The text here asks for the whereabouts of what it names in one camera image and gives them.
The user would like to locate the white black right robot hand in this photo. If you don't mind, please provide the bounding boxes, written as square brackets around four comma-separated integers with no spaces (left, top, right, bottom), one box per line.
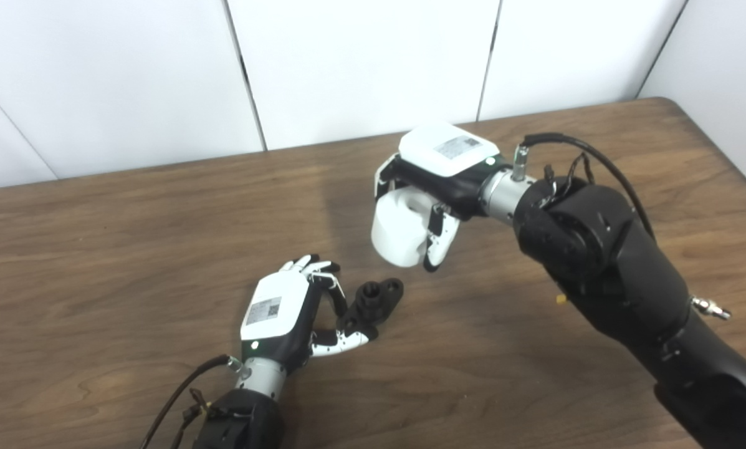
[373,122,514,273]

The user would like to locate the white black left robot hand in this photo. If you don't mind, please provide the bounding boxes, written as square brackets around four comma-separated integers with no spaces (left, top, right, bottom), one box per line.
[240,254,380,376]

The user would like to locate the round white piece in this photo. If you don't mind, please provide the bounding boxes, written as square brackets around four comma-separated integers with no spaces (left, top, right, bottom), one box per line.
[371,189,439,269]

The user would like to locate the black flanged holder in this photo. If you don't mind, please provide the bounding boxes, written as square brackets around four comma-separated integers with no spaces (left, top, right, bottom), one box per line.
[337,278,404,341]

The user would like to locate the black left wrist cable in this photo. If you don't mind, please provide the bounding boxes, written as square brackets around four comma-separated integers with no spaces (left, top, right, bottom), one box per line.
[139,354,250,449]

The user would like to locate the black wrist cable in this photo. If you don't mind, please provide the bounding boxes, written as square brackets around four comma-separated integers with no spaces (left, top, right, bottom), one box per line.
[139,354,250,449]
[511,132,657,241]

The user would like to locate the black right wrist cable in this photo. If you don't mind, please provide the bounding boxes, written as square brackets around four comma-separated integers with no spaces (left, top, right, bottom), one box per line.
[511,132,657,241]

